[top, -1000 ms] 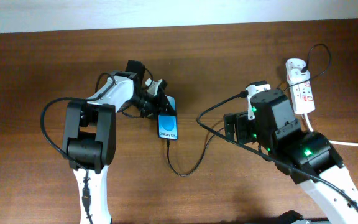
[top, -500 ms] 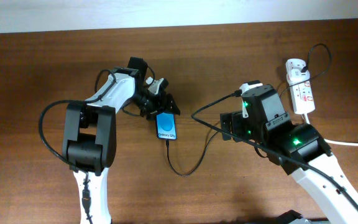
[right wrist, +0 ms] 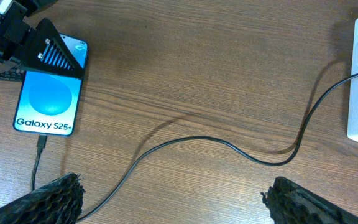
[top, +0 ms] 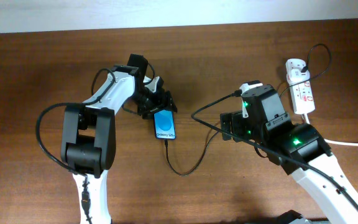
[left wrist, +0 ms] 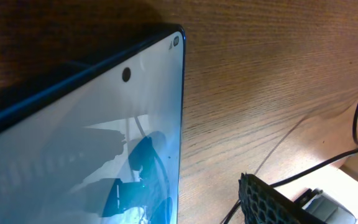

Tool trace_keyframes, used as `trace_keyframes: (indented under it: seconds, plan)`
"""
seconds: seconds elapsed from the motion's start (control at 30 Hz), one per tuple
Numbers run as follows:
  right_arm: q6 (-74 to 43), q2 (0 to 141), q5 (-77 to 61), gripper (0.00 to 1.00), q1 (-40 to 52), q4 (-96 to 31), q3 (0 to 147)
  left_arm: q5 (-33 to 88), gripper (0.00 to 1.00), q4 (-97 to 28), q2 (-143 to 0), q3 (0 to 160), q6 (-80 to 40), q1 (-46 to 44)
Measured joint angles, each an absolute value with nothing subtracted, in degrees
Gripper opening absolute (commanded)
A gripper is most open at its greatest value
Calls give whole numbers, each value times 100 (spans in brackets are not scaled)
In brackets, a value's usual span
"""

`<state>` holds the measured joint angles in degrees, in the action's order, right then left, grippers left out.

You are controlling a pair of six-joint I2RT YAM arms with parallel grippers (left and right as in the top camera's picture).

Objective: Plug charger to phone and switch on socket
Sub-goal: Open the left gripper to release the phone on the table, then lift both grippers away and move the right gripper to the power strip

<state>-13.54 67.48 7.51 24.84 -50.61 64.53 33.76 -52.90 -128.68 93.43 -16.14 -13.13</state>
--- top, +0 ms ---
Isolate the blue Galaxy smartphone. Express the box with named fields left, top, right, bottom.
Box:
left=154, top=110, right=176, bottom=139

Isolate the black USB charging cable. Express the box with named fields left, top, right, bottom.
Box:
left=163, top=43, right=333, bottom=177

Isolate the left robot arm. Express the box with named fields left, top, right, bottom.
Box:
left=61, top=54, right=177, bottom=223

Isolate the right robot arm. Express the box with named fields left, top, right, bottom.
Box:
left=220, top=83, right=358, bottom=223

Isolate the white charger plug adapter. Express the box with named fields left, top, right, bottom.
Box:
left=287, top=68, right=310, bottom=85

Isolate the white power extension strip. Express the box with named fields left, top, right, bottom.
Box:
left=285, top=58, right=315, bottom=114

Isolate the white power strip cord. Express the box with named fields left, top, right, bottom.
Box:
left=301, top=113, right=358, bottom=149

